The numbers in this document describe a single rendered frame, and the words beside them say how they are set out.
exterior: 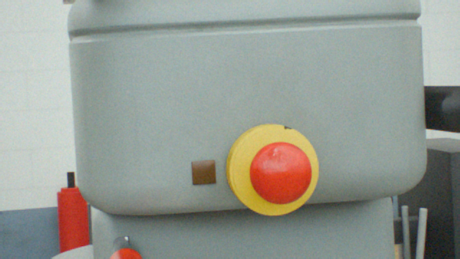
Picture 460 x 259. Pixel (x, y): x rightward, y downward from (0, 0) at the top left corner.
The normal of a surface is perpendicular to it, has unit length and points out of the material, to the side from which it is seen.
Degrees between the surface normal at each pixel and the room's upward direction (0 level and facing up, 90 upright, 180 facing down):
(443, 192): 90
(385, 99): 90
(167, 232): 90
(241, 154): 90
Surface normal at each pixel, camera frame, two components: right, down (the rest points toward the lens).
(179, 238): 0.15, 0.04
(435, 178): -0.99, 0.06
